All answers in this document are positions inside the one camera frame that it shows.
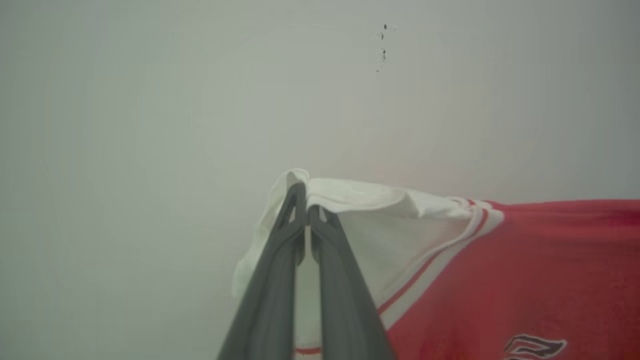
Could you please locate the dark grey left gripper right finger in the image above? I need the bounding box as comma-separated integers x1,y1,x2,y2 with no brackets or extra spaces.
307,205,396,360

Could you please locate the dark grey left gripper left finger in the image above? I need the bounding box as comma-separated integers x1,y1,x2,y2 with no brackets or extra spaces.
217,182,307,360

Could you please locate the red and white jersey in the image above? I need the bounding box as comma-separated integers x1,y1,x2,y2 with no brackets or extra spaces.
231,168,640,360

